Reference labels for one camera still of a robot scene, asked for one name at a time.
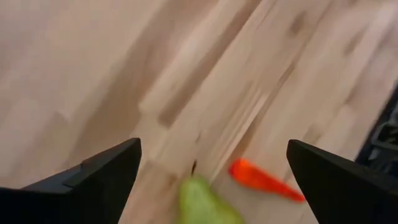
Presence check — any orange carrot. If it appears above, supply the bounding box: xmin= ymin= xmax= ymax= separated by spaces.
xmin=228 ymin=157 xmax=307 ymax=204

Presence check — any green pear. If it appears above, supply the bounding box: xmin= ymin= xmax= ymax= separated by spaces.
xmin=177 ymin=174 xmax=247 ymax=224

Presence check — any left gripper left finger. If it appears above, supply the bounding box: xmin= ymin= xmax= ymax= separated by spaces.
xmin=0 ymin=137 xmax=143 ymax=224

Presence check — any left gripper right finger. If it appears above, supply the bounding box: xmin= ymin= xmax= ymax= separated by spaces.
xmin=285 ymin=139 xmax=398 ymax=224

